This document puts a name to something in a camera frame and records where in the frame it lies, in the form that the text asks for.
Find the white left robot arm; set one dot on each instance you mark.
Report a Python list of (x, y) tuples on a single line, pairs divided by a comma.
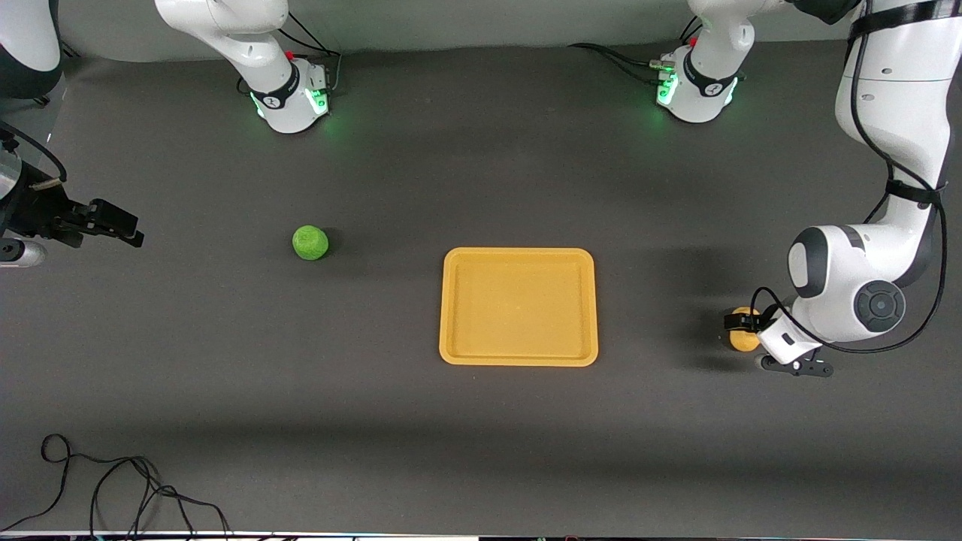
[(894, 113)]

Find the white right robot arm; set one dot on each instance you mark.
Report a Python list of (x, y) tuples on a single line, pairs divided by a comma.
[(255, 60)]

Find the yellow plastic tray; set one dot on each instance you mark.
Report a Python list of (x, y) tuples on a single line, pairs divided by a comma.
[(518, 306)]

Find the yellow-brown potato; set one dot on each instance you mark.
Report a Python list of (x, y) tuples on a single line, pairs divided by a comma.
[(744, 342)]

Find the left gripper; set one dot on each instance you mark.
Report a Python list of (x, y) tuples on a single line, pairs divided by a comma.
[(739, 321)]

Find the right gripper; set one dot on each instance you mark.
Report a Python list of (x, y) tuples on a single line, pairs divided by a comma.
[(36, 212)]

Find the green apple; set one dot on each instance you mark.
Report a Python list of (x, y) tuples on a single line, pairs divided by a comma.
[(310, 243)]

